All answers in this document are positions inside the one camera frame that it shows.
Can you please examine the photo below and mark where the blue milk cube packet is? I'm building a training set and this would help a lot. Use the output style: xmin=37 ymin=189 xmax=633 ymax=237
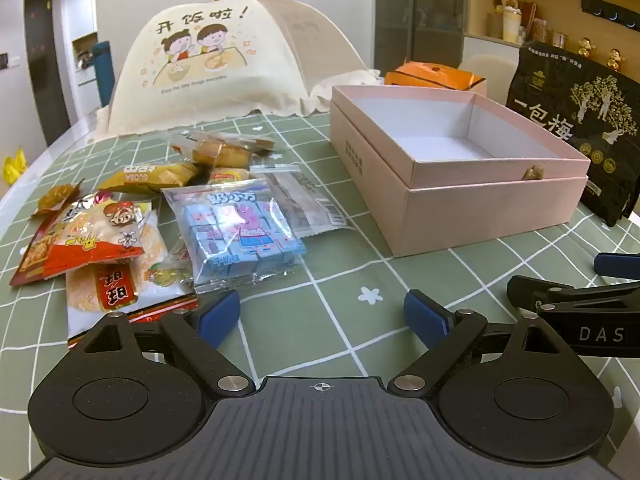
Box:
xmin=161 ymin=172 xmax=307 ymax=295

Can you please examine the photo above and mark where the cream tumbler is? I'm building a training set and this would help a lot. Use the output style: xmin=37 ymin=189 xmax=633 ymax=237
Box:
xmin=500 ymin=2 xmax=523 ymax=43

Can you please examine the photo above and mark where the yellow snack packet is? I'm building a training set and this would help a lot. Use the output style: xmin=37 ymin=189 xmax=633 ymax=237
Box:
xmin=98 ymin=161 xmax=201 ymax=192

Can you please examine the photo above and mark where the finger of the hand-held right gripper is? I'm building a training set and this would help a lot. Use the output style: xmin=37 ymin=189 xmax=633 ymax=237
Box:
xmin=594 ymin=252 xmax=640 ymax=279
xmin=506 ymin=274 xmax=640 ymax=312

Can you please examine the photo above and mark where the orange box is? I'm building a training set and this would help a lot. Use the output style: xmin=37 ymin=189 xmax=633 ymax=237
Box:
xmin=384 ymin=60 xmax=488 ymax=96

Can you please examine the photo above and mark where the long yellow cracker packet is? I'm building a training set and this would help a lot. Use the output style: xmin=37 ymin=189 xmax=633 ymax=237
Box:
xmin=207 ymin=167 xmax=252 ymax=185

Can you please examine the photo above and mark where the cream printed food cover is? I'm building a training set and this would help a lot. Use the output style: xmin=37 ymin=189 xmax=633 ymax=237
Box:
xmin=106 ymin=0 xmax=386 ymax=136

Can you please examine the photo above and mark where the grey white snack packet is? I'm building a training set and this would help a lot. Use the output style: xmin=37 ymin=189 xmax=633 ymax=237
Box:
xmin=250 ymin=162 xmax=357 ymax=238

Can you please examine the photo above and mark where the yellow plastic bag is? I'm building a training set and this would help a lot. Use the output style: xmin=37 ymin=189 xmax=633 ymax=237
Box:
xmin=2 ymin=146 xmax=27 ymax=186

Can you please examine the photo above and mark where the dark door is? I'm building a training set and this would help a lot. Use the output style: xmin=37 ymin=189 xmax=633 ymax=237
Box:
xmin=22 ymin=0 xmax=71 ymax=136

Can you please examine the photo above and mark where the green checked tablecloth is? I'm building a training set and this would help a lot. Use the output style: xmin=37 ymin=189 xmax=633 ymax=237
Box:
xmin=0 ymin=105 xmax=640 ymax=461

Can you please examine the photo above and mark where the white rice cracker packet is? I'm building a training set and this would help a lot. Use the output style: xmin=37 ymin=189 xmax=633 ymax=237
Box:
xmin=65 ymin=210 xmax=201 ymax=348

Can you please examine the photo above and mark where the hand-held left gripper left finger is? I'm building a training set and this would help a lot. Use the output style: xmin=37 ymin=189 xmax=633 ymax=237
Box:
xmin=80 ymin=290 xmax=256 ymax=396

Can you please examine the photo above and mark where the clear cake packet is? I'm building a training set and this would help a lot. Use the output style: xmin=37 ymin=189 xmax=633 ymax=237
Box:
xmin=170 ymin=130 xmax=252 ymax=168
xmin=240 ymin=135 xmax=278 ymax=155

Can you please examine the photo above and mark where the brown candy wrapper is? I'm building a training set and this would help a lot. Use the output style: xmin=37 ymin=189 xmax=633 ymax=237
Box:
xmin=31 ymin=180 xmax=86 ymax=217

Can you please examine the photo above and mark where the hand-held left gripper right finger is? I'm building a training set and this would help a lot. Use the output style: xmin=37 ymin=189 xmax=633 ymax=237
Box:
xmin=390 ymin=289 xmax=563 ymax=396

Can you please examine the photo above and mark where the red snack packet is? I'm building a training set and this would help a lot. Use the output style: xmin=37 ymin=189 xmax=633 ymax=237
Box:
xmin=10 ymin=191 xmax=153 ymax=287

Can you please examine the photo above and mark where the pink cardboard box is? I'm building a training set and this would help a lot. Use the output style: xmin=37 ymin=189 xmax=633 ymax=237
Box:
xmin=329 ymin=85 xmax=592 ymax=258

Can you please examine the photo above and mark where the black bag with gold print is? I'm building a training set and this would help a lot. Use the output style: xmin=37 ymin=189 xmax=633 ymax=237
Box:
xmin=505 ymin=40 xmax=640 ymax=228

